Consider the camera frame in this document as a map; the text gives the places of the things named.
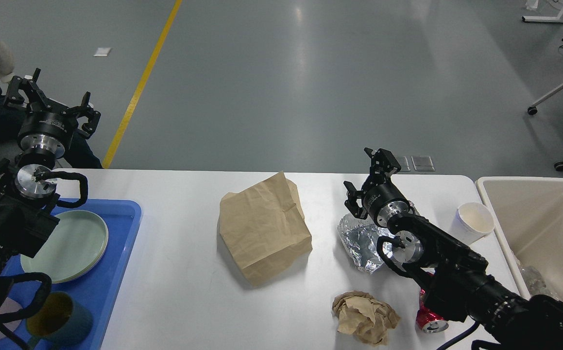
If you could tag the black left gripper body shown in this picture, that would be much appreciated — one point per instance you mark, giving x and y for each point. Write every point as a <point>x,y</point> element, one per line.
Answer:
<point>49,130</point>

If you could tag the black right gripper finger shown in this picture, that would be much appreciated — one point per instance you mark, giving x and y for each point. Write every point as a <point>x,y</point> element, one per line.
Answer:
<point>352,197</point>
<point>383,165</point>

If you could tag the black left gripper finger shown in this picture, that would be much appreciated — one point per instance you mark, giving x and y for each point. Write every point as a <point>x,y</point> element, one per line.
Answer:
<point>25,96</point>
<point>86,110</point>

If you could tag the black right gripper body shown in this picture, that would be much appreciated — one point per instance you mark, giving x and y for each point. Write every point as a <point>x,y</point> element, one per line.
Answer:
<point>381,203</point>

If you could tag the white paper cup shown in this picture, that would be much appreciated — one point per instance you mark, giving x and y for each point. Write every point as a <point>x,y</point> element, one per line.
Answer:
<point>472,221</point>

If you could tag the light green plate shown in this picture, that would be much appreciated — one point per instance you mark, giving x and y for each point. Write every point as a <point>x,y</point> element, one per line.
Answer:
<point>75,246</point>

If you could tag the dark teal mug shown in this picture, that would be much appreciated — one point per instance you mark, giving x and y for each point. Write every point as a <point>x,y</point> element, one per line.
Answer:
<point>61,321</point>

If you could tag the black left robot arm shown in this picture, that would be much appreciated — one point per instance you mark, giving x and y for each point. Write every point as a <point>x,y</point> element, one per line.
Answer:
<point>30,188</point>

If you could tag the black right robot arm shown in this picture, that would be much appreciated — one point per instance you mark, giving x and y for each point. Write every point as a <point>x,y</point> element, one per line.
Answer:
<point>452,275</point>

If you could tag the floor outlet plate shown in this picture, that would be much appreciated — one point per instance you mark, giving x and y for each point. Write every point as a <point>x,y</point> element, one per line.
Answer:
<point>419,164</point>

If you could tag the crumpled aluminium foil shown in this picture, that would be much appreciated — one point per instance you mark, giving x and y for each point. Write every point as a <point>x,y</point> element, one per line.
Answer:
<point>371,245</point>

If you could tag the brown paper bag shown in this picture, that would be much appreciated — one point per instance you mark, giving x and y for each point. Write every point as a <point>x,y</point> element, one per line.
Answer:
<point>264,228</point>

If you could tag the crumpled brown paper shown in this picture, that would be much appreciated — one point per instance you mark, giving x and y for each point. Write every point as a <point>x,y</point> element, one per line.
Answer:
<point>364,317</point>

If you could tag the crushed red can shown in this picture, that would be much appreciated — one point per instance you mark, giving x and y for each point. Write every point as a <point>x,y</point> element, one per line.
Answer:
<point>426,320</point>

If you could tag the blue plastic tray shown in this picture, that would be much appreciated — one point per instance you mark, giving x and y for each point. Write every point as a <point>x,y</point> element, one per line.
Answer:
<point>97,290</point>

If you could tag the beige plastic bin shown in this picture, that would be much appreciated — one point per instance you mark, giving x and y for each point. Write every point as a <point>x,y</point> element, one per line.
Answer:
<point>528,212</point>

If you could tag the white desk frame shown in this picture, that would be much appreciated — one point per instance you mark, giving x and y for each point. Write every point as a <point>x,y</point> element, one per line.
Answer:
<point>543,11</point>

